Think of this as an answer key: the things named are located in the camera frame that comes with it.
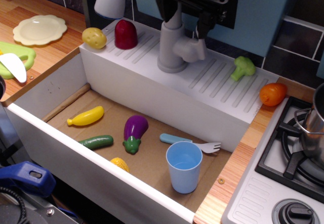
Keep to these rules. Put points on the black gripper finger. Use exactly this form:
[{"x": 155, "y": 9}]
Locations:
[
  {"x": 167, "y": 8},
  {"x": 207, "y": 21}
]

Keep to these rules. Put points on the grey toy faucet with lever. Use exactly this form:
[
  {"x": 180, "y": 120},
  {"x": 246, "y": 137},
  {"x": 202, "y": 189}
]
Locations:
[{"x": 176, "y": 50}]

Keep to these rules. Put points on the dark red toy vegetable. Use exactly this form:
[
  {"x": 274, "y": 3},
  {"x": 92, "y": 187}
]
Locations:
[{"x": 125, "y": 34}]

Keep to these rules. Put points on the green toy broccoli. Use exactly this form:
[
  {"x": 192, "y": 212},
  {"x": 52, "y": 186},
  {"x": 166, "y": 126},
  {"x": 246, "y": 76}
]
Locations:
[{"x": 244, "y": 67}]

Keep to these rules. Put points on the yellow toy potato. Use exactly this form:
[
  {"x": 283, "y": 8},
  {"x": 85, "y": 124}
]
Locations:
[{"x": 94, "y": 37}]

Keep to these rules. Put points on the orange toy fruit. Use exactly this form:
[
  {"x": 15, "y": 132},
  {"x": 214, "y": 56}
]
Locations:
[{"x": 273, "y": 94}]

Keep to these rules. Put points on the purple toy eggplant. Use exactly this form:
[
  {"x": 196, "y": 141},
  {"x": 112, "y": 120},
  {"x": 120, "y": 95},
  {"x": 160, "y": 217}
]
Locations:
[{"x": 134, "y": 129}]

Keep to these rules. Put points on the cream scalloped plate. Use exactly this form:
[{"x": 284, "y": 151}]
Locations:
[{"x": 39, "y": 30}]

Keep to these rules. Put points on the yellow toy banana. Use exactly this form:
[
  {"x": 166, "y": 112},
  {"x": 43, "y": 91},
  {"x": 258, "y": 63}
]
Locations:
[{"x": 87, "y": 117}]

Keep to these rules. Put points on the light blue plastic cup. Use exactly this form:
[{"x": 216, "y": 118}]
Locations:
[{"x": 184, "y": 164}]

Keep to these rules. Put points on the white toy sink basin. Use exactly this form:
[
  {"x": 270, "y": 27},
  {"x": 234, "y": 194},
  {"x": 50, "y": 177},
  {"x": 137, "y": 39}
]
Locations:
[{"x": 202, "y": 100}]

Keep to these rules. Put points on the steel pot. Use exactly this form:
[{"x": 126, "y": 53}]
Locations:
[{"x": 310, "y": 121}]

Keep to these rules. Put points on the green cutting board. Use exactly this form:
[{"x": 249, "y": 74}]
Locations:
[{"x": 26, "y": 55}]

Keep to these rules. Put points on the green toy cucumber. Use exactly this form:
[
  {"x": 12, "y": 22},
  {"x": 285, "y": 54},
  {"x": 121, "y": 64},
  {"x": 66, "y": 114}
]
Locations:
[{"x": 97, "y": 142}]

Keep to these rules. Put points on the black stove grate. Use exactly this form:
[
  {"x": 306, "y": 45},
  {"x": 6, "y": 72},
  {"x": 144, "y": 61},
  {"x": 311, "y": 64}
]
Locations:
[{"x": 283, "y": 159}]

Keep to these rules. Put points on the yellow toy corn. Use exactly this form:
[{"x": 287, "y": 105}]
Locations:
[{"x": 120, "y": 163}]

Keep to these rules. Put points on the white toy knife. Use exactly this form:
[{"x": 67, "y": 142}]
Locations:
[{"x": 15, "y": 66}]

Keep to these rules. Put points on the grey toy stove top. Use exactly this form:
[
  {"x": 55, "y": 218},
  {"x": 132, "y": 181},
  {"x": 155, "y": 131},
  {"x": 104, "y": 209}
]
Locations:
[{"x": 256, "y": 195}]

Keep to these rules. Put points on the black stove knob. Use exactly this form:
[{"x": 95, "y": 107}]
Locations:
[{"x": 293, "y": 211}]

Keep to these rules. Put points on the blue clamp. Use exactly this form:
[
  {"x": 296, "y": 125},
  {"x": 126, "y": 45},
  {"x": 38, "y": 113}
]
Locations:
[{"x": 28, "y": 177}]

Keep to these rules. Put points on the light blue wall box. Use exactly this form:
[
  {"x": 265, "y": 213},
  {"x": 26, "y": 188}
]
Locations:
[{"x": 256, "y": 25}]

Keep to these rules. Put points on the blue handled white fork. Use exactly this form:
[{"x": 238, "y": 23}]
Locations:
[{"x": 207, "y": 148}]

